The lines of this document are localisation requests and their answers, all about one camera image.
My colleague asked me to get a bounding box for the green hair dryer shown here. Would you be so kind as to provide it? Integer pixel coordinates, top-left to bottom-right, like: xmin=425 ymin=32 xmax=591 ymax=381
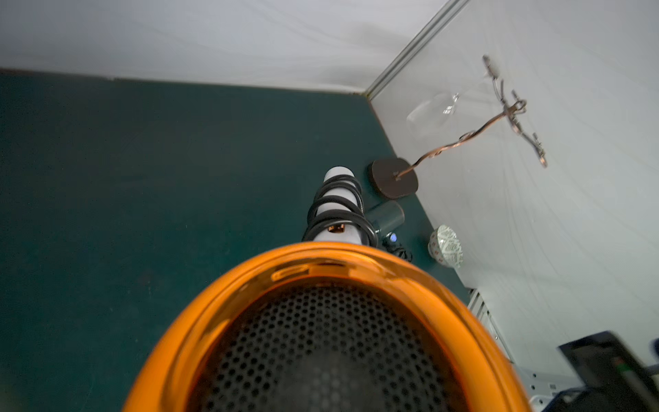
xmin=366 ymin=200 xmax=413 ymax=263

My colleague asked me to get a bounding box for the white hair dryer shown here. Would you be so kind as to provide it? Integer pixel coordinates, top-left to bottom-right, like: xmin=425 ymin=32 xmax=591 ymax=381
xmin=124 ymin=167 xmax=530 ymax=411

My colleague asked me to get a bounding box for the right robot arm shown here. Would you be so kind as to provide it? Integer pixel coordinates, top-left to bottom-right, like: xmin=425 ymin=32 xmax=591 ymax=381
xmin=514 ymin=331 xmax=658 ymax=411

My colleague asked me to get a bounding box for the green table mat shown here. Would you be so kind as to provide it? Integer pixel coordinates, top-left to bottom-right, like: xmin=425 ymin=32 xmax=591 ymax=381
xmin=0 ymin=69 xmax=472 ymax=412

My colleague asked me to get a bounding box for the copper wire glass rack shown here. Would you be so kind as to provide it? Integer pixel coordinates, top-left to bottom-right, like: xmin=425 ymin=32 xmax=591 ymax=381
xmin=367 ymin=55 xmax=548 ymax=200

